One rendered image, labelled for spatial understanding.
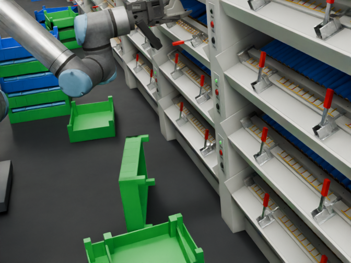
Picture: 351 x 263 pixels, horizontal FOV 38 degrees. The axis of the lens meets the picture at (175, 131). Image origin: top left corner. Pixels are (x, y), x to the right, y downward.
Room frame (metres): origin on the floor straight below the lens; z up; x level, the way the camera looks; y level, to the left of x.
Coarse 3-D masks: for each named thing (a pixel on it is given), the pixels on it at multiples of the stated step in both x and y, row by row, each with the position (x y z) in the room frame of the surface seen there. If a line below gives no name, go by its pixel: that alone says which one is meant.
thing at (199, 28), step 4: (184, 20) 1.71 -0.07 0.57; (188, 20) 1.68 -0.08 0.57; (192, 20) 1.66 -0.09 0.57; (188, 24) 1.68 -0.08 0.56; (192, 24) 1.63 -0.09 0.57; (196, 24) 1.62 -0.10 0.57; (200, 24) 1.60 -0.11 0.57; (184, 28) 1.68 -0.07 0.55; (196, 28) 1.59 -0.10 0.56; (200, 28) 1.57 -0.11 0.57; (204, 28) 1.55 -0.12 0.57; (200, 32) 1.58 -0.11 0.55; (204, 32) 1.52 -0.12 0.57; (204, 40) 1.50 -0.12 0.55
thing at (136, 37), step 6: (132, 30) 2.45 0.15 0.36; (138, 30) 2.45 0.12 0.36; (126, 36) 2.57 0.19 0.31; (132, 36) 2.44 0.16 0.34; (138, 36) 2.39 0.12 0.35; (144, 36) 2.34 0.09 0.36; (132, 42) 2.46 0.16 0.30; (138, 42) 2.32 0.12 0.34; (144, 42) 2.28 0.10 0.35; (138, 48) 2.31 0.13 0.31; (144, 48) 2.19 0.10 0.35; (144, 54) 2.22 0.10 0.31; (150, 54) 2.04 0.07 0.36; (150, 60) 2.10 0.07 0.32
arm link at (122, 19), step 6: (120, 6) 1.63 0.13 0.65; (114, 12) 1.59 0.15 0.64; (120, 12) 1.59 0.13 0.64; (126, 12) 1.60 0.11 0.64; (120, 18) 1.58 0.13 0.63; (126, 18) 1.58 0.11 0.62; (120, 24) 1.58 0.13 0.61; (126, 24) 1.58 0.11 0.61; (120, 30) 1.58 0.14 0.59; (126, 30) 1.59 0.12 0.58
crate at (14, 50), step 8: (56, 32) 2.54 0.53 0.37; (0, 40) 2.51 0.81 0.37; (8, 40) 2.53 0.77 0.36; (0, 48) 2.51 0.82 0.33; (8, 48) 2.34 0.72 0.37; (16, 48) 2.34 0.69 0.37; (24, 48) 2.35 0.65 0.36; (0, 56) 2.33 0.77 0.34; (8, 56) 2.34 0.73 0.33; (16, 56) 2.34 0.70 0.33; (24, 56) 2.34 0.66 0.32
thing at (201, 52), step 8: (168, 0) 1.97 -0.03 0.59; (168, 32) 1.77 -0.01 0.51; (176, 32) 1.70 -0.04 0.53; (184, 32) 1.67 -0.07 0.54; (192, 32) 1.63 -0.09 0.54; (176, 40) 1.70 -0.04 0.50; (184, 40) 1.60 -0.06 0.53; (184, 48) 1.63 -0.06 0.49; (192, 48) 1.52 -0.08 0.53; (200, 48) 1.49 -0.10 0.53; (208, 48) 1.37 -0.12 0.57; (200, 56) 1.46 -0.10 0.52; (208, 56) 1.37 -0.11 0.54; (208, 64) 1.40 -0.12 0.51
